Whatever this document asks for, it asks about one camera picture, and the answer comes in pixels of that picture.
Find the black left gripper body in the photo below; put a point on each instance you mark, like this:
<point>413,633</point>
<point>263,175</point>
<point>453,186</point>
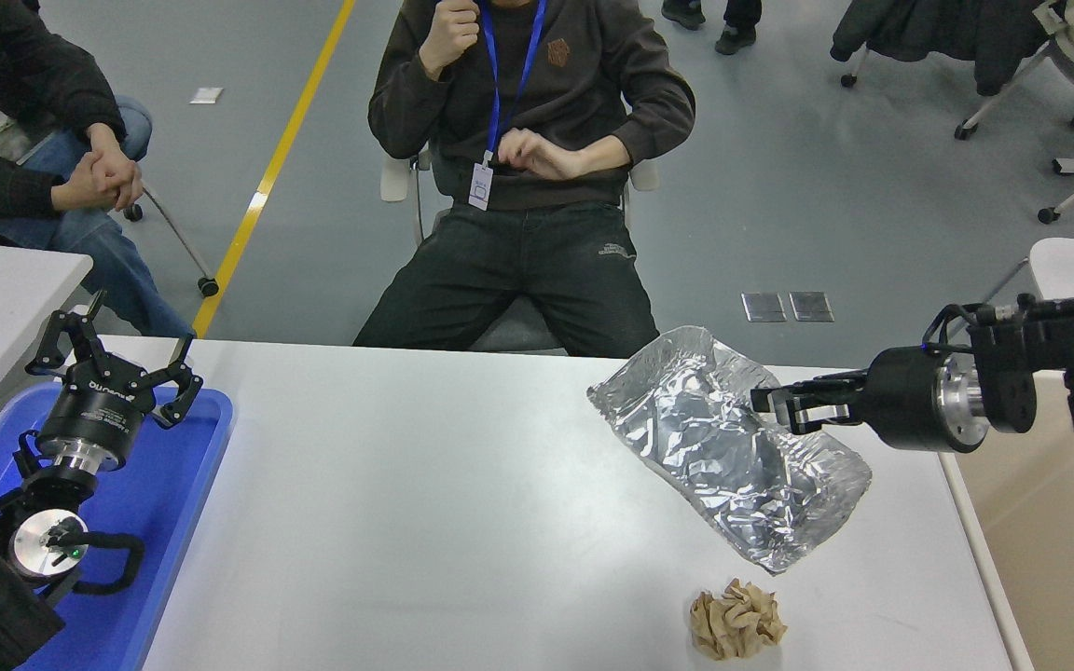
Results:
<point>94,405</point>

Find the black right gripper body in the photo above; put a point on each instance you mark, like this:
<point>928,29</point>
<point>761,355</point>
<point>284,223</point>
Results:
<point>901,401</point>

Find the foil tray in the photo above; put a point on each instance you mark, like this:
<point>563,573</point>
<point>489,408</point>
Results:
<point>723,447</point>

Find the tan paper ball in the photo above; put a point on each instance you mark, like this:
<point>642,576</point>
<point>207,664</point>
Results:
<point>737,620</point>

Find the person's right hand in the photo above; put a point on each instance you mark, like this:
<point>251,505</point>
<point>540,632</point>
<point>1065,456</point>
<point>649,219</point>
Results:
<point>448,37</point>
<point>87,189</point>

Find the person's left hand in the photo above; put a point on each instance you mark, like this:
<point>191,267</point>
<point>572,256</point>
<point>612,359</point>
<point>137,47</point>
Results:
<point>542,157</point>
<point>119,168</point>

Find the metal floor socket plate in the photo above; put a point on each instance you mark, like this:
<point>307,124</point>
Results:
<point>764,308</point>
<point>811,307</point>

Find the blue plastic tray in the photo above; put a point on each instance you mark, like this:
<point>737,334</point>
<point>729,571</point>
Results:
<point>173,503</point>

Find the white shell chair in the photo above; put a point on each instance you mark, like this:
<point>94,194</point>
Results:
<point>1073,266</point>

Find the large pale bin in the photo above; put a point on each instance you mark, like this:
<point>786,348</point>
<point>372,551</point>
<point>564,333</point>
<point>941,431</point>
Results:
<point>1059,578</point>

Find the white wheeled chair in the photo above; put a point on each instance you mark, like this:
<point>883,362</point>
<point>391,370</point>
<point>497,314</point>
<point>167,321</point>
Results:
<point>846,80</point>

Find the white name badge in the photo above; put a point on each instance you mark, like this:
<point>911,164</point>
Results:
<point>481,186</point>

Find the dark jacket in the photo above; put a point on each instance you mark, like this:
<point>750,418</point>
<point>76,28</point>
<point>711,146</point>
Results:
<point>947,28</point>

